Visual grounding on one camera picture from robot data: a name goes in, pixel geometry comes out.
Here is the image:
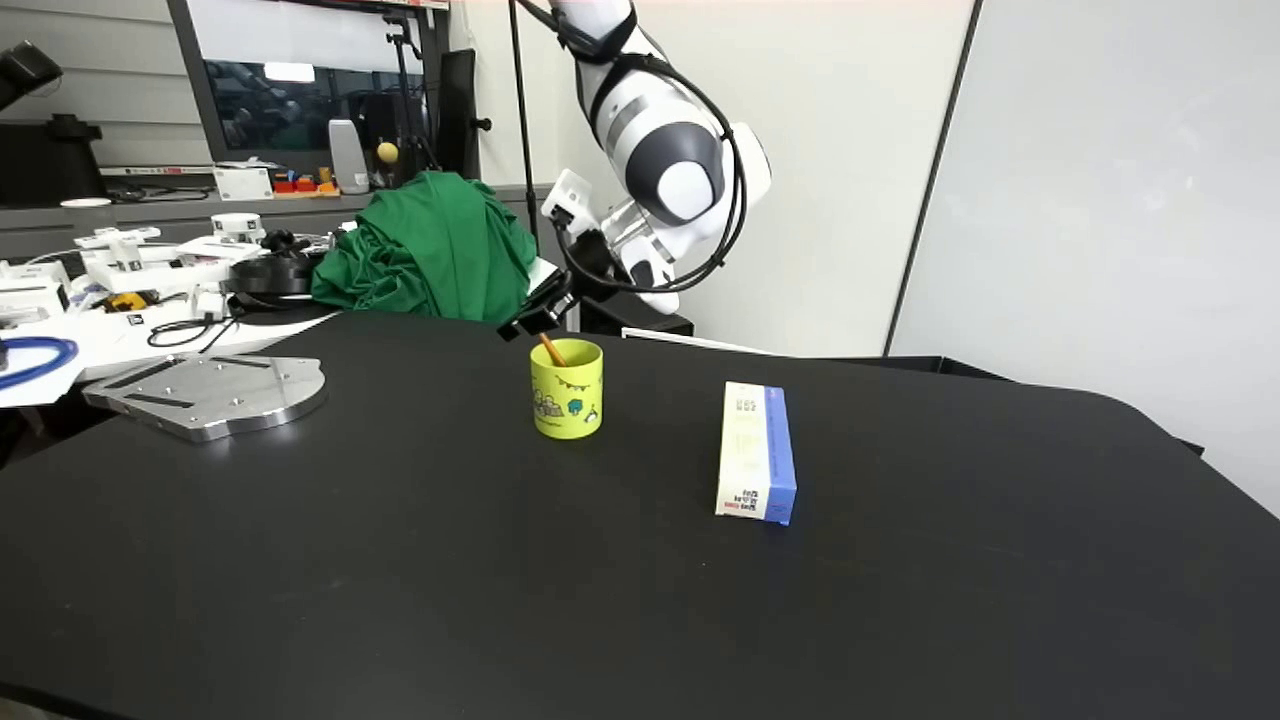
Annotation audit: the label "black vertical pole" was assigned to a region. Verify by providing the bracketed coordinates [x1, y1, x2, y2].
[503, 0, 541, 247]

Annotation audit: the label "yellow-green mug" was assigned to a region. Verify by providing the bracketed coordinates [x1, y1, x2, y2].
[526, 337, 609, 447]

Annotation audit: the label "white side table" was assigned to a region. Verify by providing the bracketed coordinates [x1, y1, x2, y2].
[0, 246, 593, 412]

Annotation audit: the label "green cloth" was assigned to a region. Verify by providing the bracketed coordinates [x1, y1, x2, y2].
[307, 168, 546, 333]

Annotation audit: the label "white machine parts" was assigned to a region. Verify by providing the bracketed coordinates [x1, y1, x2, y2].
[68, 209, 274, 293]

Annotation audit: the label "dark framed screen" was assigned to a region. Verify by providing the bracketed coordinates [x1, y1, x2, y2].
[164, 0, 453, 172]

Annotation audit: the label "grey counter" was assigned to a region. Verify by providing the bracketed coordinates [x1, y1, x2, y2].
[0, 179, 581, 265]

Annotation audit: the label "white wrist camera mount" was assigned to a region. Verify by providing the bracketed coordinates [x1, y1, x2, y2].
[537, 168, 609, 242]

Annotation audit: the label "black chair back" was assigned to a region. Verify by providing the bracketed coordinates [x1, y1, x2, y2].
[427, 44, 488, 184]

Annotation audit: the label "black bag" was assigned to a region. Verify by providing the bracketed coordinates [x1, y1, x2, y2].
[0, 108, 108, 211]

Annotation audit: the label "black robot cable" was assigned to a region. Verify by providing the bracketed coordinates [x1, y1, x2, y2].
[565, 50, 747, 300]

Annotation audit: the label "slanted black pole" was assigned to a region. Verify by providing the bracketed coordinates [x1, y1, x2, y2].
[884, 0, 991, 362]

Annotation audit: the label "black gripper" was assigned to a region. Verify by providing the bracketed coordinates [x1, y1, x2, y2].
[512, 233, 633, 341]

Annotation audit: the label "small white box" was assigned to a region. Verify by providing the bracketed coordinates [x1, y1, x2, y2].
[207, 157, 279, 205]

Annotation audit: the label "aluminium metal plate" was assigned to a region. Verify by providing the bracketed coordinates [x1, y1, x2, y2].
[81, 350, 334, 447]

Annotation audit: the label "white bottle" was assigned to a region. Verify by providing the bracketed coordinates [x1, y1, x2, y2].
[324, 117, 377, 200]

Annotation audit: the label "white and blue box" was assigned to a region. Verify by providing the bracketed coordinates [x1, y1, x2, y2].
[707, 378, 804, 531]

